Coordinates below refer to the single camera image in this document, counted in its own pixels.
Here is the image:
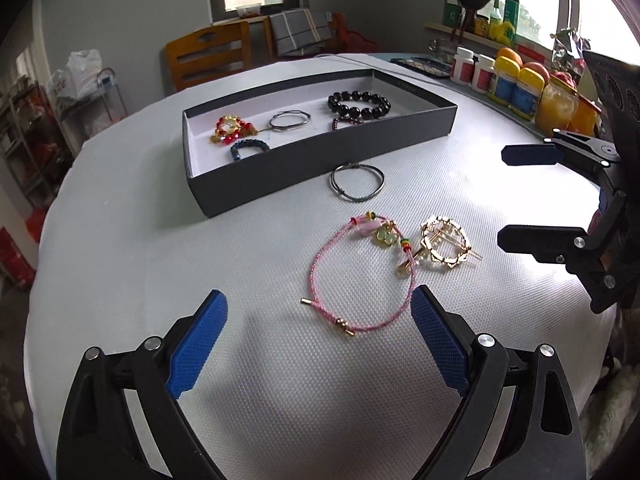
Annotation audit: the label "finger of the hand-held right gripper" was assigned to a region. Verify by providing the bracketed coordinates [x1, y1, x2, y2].
[497, 224, 601, 275]
[501, 129, 621, 176]

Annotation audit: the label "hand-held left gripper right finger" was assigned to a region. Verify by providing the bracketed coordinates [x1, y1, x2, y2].
[409, 284, 586, 480]

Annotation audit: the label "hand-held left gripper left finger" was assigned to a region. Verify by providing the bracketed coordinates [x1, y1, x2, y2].
[56, 289, 230, 480]

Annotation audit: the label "round gold hair clip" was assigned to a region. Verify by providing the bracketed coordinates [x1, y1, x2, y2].
[418, 214, 485, 272]

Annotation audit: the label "pink cord charm bracelet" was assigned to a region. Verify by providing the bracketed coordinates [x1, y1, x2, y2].
[299, 212, 416, 339]

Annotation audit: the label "thin silver bangle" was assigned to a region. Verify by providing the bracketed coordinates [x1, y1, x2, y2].
[330, 161, 386, 203]
[268, 109, 312, 132]

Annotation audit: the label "dark grey cardboard box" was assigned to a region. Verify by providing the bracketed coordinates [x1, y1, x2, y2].
[181, 67, 459, 219]

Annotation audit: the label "garnet bead bracelet gold charm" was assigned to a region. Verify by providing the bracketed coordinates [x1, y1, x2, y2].
[329, 115, 366, 132]

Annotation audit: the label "large black bead bracelet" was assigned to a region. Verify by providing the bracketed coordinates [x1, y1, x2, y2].
[327, 89, 392, 122]

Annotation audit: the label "blue crystal bead bracelet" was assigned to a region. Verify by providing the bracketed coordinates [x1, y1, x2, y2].
[229, 139, 271, 162]

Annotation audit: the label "red bead gold chain bracelet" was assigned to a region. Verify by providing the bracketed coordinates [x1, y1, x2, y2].
[209, 115, 261, 147]

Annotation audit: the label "glass honey jar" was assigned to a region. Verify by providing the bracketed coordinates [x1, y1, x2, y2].
[534, 82, 579, 134]

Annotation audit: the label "yellow capped blue label bottle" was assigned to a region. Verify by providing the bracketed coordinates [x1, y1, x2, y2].
[509, 67, 544, 121]
[487, 56, 521, 106]

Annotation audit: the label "red apple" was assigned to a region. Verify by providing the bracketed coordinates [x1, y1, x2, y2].
[522, 61, 549, 84]

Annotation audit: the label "white medicine bottle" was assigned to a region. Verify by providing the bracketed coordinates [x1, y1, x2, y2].
[472, 53, 497, 95]
[451, 47, 475, 86]

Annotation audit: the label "yellow plush item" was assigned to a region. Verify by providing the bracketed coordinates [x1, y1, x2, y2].
[487, 22, 516, 44]

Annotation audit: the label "dark makeup palette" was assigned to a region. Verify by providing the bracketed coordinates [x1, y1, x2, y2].
[389, 55, 454, 79]

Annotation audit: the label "green spray bottle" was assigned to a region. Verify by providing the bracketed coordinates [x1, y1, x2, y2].
[502, 0, 521, 36]

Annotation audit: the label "black wrapped flower bouquet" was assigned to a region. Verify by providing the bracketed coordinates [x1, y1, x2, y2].
[452, 0, 496, 42]

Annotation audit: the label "red cardboard boxes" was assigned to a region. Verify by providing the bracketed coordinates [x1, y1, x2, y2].
[0, 207, 49, 292]

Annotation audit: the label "red cloth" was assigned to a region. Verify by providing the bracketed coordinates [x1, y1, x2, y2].
[329, 12, 382, 54]

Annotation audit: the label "grey plaid cushion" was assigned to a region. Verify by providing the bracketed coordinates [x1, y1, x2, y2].
[269, 8, 334, 57]

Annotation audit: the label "metal storage rack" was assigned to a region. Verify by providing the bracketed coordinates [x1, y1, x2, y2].
[0, 74, 57, 212]

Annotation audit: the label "wooden chair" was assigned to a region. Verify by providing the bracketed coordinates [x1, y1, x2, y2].
[164, 20, 252, 94]

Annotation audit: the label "white plastic bag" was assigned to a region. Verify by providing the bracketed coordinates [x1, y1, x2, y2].
[47, 49, 104, 101]

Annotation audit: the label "wire cart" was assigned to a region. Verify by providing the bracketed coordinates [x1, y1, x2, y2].
[50, 67, 129, 137]

